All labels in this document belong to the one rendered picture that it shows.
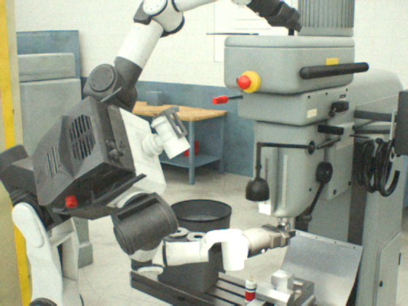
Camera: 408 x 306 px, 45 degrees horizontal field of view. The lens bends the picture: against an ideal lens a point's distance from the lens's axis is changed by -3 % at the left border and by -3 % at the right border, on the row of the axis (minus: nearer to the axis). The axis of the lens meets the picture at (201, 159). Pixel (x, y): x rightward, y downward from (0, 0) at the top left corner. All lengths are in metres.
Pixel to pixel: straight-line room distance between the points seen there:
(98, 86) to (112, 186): 0.30
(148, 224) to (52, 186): 0.28
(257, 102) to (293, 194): 0.31
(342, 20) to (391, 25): 4.16
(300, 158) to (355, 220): 0.54
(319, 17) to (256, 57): 0.40
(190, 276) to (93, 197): 0.74
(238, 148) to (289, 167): 5.41
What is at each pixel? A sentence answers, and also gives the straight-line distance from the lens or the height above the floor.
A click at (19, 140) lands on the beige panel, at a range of 2.97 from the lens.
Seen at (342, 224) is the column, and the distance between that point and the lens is 2.07.
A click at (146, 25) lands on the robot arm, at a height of 1.92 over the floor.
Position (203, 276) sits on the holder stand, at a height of 1.01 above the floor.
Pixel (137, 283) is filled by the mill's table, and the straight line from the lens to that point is 2.16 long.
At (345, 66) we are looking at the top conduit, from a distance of 1.62.
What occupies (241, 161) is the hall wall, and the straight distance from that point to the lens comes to 6.99.
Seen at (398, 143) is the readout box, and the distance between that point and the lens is 1.74.
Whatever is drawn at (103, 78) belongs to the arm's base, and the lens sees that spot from 1.47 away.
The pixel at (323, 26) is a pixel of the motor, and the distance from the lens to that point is 1.76.
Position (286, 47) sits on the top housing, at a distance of 1.41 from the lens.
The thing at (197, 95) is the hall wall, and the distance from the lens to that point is 7.30.
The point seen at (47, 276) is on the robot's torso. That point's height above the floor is 1.16.
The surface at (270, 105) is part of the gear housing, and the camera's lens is 1.54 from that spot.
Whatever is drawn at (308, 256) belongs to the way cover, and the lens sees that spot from 2.14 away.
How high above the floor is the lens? 1.89
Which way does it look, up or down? 14 degrees down
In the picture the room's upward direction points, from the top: straight up
